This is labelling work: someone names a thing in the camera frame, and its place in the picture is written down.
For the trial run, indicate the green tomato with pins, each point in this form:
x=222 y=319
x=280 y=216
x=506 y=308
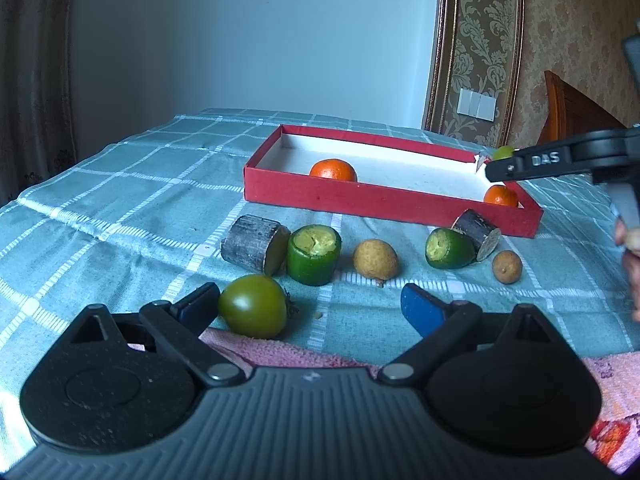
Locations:
x=252 y=305

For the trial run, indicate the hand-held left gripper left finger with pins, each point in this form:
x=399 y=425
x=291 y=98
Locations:
x=195 y=306

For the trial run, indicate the small brown longan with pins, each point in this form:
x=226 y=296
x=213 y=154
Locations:
x=507 y=266

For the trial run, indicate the green cut fruit piece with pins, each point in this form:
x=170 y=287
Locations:
x=450 y=250
x=312 y=260

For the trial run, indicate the large brown longan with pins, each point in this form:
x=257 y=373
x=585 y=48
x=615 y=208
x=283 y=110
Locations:
x=376 y=259

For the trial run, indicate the small dark sugarcane piece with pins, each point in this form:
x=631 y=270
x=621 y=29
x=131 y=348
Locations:
x=472 y=225

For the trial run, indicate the large dark sugarcane piece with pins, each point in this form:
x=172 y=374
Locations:
x=247 y=245

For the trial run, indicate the gold ornate wall frame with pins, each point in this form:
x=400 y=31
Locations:
x=446 y=35

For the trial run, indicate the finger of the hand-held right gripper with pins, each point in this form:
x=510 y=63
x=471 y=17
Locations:
x=545 y=160

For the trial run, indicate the small green fruit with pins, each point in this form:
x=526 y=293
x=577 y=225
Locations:
x=504 y=152

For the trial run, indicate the orange mandarin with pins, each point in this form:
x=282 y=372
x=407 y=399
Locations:
x=332 y=170
x=501 y=196

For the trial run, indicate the red cardboard box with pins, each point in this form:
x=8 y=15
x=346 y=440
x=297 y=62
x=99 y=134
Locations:
x=350 y=200

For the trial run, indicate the white wall switch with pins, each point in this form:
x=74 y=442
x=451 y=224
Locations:
x=476 y=104

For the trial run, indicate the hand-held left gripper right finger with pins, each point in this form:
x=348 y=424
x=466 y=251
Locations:
x=420 y=312

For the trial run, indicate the person's right hand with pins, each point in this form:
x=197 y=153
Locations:
x=632 y=270

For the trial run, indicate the pink towel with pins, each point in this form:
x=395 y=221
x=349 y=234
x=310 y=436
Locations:
x=280 y=352

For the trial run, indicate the teal checkered tablecloth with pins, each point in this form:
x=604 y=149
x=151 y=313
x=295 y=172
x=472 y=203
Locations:
x=125 y=200

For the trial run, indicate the patterned curtain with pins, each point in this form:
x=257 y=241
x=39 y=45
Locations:
x=35 y=60

